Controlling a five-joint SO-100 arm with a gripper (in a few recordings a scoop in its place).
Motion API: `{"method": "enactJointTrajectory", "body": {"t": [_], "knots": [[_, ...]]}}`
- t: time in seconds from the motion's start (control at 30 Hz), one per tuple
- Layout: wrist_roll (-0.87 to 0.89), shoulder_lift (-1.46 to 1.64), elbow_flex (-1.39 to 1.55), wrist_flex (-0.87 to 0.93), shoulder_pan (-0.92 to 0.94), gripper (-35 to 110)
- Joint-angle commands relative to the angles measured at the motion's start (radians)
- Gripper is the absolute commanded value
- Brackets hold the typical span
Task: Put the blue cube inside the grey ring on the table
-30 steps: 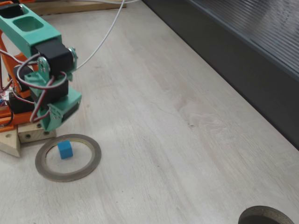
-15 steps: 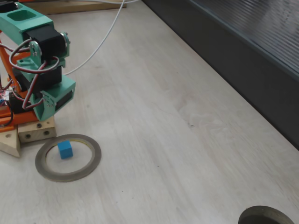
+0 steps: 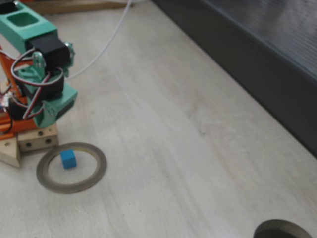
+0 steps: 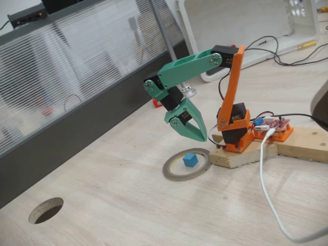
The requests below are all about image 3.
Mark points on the pale wooden block with holes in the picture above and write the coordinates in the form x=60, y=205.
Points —
x=37, y=141

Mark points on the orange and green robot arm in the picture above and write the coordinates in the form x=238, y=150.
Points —
x=22, y=29

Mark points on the grey glass desk partition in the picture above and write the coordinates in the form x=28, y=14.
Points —
x=247, y=62

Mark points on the red controller board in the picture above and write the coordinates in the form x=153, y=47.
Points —
x=2, y=101

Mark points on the pale wooden plank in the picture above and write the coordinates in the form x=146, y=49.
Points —
x=10, y=153

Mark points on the blue cube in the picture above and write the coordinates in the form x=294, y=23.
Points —
x=68, y=160

